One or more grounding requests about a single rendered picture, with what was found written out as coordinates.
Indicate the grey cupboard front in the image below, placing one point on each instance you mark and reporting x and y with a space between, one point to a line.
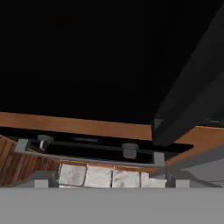
204 166

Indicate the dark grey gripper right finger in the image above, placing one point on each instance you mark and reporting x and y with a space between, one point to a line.
171 180

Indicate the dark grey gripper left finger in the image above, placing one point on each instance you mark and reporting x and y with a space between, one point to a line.
52 180

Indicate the grey round oven knob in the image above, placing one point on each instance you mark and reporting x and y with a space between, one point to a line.
45 139
129 150

